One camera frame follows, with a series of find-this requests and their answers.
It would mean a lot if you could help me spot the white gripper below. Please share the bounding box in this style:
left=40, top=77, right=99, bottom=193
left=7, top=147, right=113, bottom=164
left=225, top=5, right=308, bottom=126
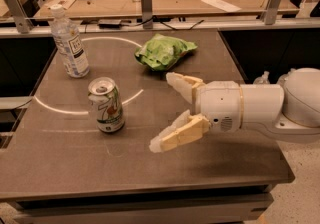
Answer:
left=149, top=72, right=241, bottom=153

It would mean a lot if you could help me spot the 7up soda can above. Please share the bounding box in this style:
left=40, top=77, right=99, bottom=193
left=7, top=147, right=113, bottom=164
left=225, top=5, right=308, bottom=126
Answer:
left=88, top=77, right=125, bottom=133

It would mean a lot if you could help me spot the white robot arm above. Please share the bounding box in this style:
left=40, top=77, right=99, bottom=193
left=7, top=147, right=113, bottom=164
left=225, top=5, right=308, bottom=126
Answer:
left=149, top=68, right=320, bottom=153

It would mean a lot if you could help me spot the green rice chip bag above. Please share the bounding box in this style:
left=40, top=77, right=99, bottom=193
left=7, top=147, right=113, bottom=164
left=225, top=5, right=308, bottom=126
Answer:
left=134, top=34, right=197, bottom=71

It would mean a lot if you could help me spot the small clear sanitizer bottle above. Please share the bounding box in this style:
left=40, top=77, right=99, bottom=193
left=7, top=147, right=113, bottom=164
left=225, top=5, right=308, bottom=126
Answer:
left=254, top=71, right=269, bottom=84

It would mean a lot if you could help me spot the small white paper slip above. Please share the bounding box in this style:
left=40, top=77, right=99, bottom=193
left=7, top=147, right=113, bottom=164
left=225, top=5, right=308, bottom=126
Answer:
left=203, top=0, right=240, bottom=12

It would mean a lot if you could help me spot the black power adapter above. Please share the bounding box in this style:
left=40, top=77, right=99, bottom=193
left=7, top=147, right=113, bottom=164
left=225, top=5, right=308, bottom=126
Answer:
left=98, top=19, right=121, bottom=29

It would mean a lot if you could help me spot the clear plastic water bottle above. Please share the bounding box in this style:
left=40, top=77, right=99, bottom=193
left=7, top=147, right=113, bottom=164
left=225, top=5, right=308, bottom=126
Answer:
left=50, top=4, right=89, bottom=78

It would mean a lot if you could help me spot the paper card on desk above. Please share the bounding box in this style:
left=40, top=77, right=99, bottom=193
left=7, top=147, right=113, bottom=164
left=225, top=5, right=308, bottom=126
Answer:
left=45, top=0, right=76, bottom=10

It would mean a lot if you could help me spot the black cable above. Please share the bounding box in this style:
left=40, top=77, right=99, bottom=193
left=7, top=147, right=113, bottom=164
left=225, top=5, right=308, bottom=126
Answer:
left=119, top=16, right=205, bottom=31

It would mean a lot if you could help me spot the middle metal bracket post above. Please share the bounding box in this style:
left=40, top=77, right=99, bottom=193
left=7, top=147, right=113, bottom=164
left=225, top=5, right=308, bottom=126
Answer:
left=141, top=0, right=153, bottom=29

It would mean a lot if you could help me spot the metal bracket post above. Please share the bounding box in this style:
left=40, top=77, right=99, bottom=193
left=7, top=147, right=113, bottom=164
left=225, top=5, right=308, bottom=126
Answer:
left=141, top=0, right=153, bottom=29
left=261, top=0, right=281, bottom=25
left=4, top=0, right=33, bottom=34

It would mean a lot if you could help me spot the right metal bracket post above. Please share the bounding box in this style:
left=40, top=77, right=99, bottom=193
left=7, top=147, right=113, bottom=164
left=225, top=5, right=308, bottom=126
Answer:
left=261, top=0, right=281, bottom=25

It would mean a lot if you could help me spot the left metal bracket post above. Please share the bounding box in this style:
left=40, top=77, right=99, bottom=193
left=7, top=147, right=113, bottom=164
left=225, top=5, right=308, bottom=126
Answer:
left=4, top=0, right=33, bottom=34

